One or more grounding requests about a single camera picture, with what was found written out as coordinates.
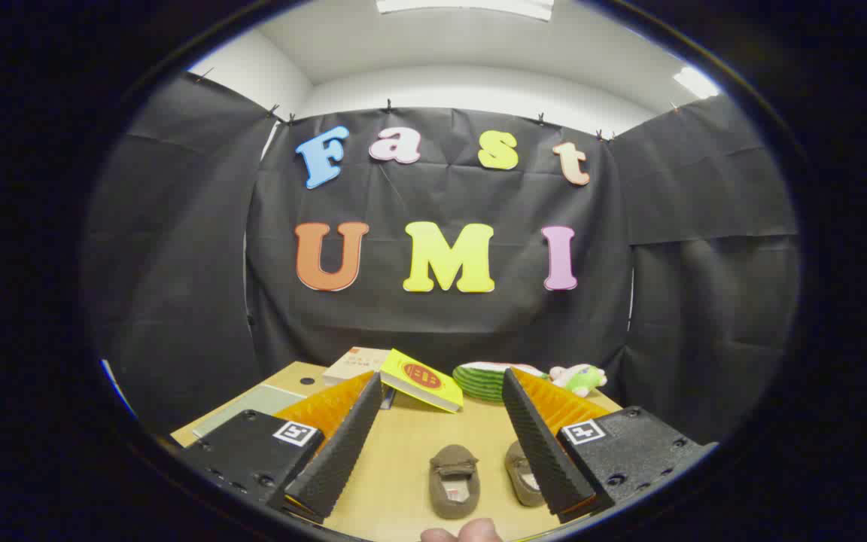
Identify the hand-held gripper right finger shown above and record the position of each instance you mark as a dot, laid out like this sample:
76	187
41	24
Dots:
543	452

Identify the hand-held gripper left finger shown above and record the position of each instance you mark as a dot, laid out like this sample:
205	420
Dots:
339	452

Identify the brown fuzzy shoe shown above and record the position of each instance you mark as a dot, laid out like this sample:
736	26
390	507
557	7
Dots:
454	461
520	463

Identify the cream fabric storage box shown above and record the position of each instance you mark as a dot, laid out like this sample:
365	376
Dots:
253	406

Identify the small green pink plush toy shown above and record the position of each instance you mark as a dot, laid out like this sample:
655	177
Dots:
580	379

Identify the beige paperback book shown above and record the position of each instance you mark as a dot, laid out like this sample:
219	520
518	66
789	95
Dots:
354	365

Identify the watermelon slice plush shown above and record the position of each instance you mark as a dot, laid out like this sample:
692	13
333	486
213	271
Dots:
486	382

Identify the yellow book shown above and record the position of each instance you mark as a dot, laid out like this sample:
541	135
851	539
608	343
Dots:
418	376

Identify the black backdrop cloth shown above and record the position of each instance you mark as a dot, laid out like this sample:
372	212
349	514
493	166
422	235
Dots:
403	196

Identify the ceiling light panel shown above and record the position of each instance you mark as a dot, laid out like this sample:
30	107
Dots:
697	81

